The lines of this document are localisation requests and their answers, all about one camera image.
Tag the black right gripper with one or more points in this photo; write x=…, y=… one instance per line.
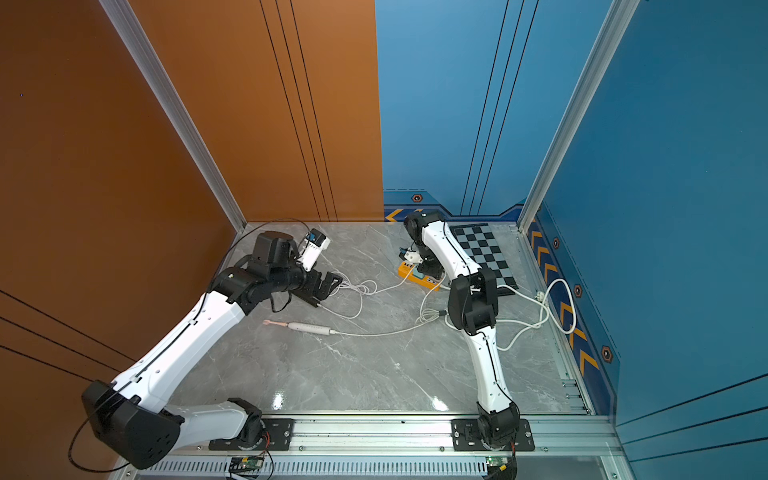
x=432, y=272

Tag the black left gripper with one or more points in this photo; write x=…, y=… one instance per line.
x=312, y=289

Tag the pink electric toothbrush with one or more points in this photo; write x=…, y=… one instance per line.
x=303, y=327

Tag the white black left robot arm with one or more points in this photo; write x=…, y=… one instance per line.
x=133, y=415

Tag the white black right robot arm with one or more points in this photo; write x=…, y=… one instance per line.
x=472, y=309

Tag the orange power strip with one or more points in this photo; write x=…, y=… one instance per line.
x=410, y=273

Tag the black grey chessboard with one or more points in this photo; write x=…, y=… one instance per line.
x=480, y=243

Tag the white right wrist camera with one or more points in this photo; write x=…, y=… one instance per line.
x=410, y=256

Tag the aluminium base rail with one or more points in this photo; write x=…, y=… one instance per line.
x=406, y=446

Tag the aluminium corner post right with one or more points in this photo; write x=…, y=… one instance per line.
x=603, y=50

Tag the aluminium corner post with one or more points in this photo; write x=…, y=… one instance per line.
x=128, y=27
x=603, y=50

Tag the aluminium corner post left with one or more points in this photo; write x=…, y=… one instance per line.
x=128, y=27

